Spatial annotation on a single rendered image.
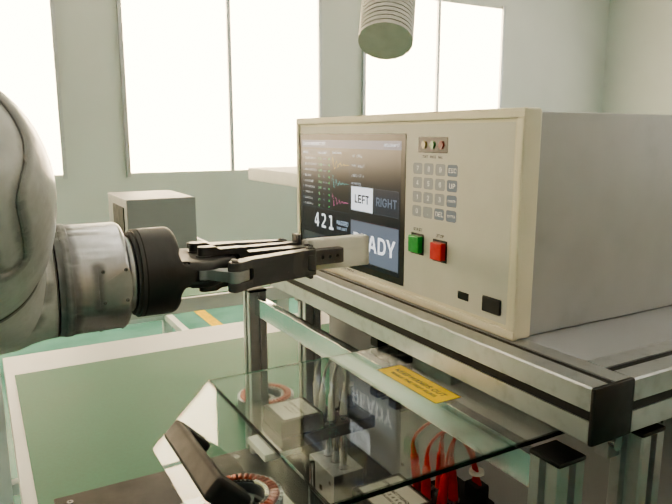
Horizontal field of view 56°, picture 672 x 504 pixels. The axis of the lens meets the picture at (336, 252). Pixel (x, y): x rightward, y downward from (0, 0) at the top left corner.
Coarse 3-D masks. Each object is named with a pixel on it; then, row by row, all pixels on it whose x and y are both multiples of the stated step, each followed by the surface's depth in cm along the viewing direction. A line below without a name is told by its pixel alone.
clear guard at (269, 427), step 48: (240, 384) 60; (288, 384) 60; (336, 384) 60; (384, 384) 60; (240, 432) 52; (288, 432) 50; (336, 432) 50; (384, 432) 50; (432, 432) 50; (480, 432) 50; (528, 432) 50; (240, 480) 48; (288, 480) 44; (336, 480) 43; (384, 480) 43
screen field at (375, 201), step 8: (352, 192) 78; (360, 192) 77; (368, 192) 75; (376, 192) 74; (384, 192) 72; (392, 192) 71; (352, 200) 79; (360, 200) 77; (368, 200) 75; (376, 200) 74; (384, 200) 72; (392, 200) 71; (352, 208) 79; (360, 208) 77; (368, 208) 76; (376, 208) 74; (384, 208) 73; (392, 208) 71; (392, 216) 71
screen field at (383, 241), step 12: (360, 228) 78; (372, 228) 75; (384, 228) 73; (372, 240) 75; (384, 240) 73; (396, 240) 71; (372, 252) 76; (384, 252) 73; (396, 252) 71; (372, 264) 76; (384, 264) 74; (396, 264) 71
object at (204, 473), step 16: (176, 432) 51; (192, 432) 52; (176, 448) 49; (192, 448) 48; (208, 448) 53; (192, 464) 47; (208, 464) 45; (192, 480) 46; (208, 480) 44; (224, 480) 44; (208, 496) 43; (224, 496) 44; (240, 496) 44
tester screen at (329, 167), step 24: (312, 144) 87; (336, 144) 81; (360, 144) 76; (384, 144) 71; (312, 168) 87; (336, 168) 81; (360, 168) 76; (384, 168) 72; (312, 192) 88; (336, 192) 82; (312, 216) 88; (336, 216) 82; (360, 216) 77; (384, 216) 73
